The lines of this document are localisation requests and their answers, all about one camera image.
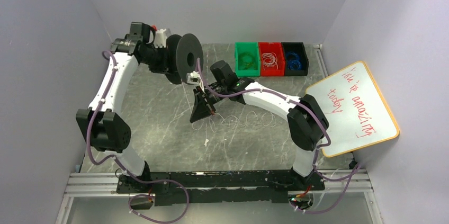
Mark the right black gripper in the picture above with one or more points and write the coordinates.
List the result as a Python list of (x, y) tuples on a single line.
[(207, 97)]

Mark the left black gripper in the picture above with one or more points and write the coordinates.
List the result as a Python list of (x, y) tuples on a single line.
[(170, 63)]

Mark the black cable spool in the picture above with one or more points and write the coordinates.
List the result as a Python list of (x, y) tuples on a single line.
[(183, 52)]

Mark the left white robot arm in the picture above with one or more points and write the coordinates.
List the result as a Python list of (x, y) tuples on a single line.
[(106, 134)]

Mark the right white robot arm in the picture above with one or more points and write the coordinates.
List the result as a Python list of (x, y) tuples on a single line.
[(306, 120)]

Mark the green plastic bin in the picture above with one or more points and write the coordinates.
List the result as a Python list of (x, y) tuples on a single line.
[(247, 58)]

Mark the red plastic bin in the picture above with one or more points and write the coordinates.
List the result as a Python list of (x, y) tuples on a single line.
[(272, 59)]

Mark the black plastic bin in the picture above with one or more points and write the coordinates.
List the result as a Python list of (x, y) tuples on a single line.
[(296, 60)]

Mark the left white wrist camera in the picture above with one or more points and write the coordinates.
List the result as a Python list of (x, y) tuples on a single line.
[(161, 36)]

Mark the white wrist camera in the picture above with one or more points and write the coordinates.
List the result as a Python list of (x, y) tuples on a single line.
[(193, 78), (161, 36)]

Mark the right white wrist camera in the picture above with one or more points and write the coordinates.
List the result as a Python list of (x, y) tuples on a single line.
[(193, 78)]

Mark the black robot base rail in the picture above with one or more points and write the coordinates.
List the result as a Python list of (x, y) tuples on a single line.
[(276, 186)]

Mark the whiteboard with wooden frame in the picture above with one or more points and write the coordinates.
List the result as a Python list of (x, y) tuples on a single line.
[(357, 113)]

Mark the aluminium extrusion frame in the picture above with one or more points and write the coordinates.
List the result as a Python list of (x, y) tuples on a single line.
[(337, 182)]

